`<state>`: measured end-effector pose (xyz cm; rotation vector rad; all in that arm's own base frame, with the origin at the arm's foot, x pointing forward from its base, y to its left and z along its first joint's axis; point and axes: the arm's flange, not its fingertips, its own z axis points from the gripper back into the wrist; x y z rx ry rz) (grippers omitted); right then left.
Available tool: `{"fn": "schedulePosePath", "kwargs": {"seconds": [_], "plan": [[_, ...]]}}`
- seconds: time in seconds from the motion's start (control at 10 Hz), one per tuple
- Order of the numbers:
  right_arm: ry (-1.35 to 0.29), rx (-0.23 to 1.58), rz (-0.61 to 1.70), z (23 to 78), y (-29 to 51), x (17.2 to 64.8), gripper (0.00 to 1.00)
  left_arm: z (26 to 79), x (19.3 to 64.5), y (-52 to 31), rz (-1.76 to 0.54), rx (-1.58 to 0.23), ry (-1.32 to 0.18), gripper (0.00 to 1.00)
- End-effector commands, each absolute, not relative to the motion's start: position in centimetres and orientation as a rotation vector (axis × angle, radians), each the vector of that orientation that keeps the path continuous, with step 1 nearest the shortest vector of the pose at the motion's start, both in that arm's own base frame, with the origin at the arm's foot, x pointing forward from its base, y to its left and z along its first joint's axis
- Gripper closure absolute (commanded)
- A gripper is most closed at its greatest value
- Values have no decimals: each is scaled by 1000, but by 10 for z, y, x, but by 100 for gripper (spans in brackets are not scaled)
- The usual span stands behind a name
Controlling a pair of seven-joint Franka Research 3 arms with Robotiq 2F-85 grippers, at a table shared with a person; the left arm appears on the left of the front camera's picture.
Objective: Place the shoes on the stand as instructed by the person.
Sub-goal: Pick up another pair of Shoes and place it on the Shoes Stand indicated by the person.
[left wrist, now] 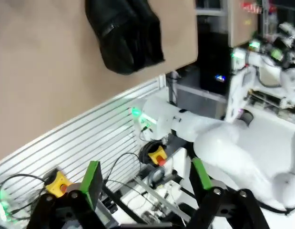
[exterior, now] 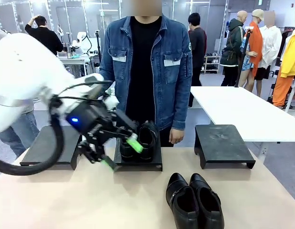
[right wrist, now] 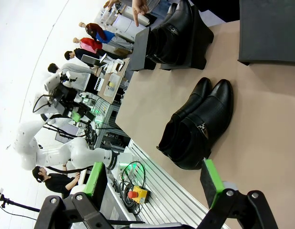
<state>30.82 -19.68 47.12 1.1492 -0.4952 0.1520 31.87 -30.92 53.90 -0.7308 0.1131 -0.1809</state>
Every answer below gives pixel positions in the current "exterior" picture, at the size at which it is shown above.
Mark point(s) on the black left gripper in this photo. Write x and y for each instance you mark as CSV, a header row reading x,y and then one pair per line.
x,y
90,121

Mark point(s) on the black plain leather shoe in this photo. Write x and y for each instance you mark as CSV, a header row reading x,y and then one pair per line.
x,y
148,140
127,149

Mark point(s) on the person's left forearm denim sleeve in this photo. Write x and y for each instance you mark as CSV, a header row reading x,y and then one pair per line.
x,y
183,105

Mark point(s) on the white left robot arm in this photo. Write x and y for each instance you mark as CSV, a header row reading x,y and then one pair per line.
x,y
23,78

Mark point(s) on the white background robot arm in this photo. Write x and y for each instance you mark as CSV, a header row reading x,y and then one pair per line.
x,y
81,39

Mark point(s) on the black shoe stand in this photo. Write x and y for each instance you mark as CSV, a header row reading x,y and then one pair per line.
x,y
137,164
221,145
44,148

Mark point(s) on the person in denim jacket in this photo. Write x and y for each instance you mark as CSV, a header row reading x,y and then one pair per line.
x,y
149,71

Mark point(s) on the person's left hand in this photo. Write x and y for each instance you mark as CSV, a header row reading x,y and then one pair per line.
x,y
176,136

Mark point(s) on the black buckled leather shoe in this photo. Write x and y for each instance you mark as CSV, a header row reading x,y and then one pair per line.
x,y
180,202
208,205

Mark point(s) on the grey background workbench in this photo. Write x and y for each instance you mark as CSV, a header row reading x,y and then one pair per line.
x,y
75,60

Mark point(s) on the bystander in blue jeans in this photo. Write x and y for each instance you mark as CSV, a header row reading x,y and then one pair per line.
x,y
18,133

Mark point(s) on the white shoe rack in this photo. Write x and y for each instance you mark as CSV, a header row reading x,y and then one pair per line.
x,y
212,64

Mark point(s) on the white table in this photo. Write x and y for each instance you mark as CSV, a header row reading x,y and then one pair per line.
x,y
245,112

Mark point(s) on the man in dark maroon top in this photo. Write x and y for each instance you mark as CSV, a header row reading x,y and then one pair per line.
x,y
197,47

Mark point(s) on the man in black sweater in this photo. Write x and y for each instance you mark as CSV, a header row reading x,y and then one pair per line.
x,y
44,35

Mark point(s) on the mannequin in dark green jacket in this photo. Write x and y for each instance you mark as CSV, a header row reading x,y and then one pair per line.
x,y
233,47

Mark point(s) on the mannequin in orange top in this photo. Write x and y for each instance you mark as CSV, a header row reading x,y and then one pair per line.
x,y
254,47

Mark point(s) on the figure in white shirt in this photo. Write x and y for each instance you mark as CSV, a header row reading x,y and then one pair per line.
x,y
271,45

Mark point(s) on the mannequin in yellow hoodie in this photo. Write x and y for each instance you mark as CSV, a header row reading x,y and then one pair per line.
x,y
290,62

